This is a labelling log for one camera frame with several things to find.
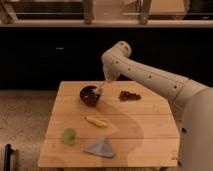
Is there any white brush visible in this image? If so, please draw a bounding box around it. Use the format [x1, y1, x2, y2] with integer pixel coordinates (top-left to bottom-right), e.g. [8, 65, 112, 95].
[93, 81, 107, 95]

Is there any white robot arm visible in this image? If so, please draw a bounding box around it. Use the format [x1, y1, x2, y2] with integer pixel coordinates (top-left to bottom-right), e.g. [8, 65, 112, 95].
[101, 41, 213, 171]

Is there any brown grape bunch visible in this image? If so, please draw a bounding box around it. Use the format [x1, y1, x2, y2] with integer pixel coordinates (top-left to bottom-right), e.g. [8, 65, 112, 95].
[119, 91, 141, 101]

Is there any yellow banana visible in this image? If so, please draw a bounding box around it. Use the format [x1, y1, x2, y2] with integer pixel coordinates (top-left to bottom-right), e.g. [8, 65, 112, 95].
[85, 116, 108, 127]

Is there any wooden table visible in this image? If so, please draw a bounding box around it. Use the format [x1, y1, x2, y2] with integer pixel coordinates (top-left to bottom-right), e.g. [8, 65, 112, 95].
[38, 81, 179, 168]

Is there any green round object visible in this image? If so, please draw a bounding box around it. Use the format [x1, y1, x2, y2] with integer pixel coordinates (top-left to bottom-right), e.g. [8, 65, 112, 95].
[61, 128, 77, 145]

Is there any blue grey cloth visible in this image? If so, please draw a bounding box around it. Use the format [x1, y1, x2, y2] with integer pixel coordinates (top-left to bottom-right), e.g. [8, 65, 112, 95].
[84, 138, 116, 158]

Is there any black object at floor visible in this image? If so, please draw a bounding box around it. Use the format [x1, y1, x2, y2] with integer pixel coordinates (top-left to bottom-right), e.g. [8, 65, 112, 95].
[3, 144, 13, 171]

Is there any wooden shelf frame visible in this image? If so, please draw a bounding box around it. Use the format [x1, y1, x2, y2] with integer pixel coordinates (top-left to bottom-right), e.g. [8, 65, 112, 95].
[0, 0, 213, 28]

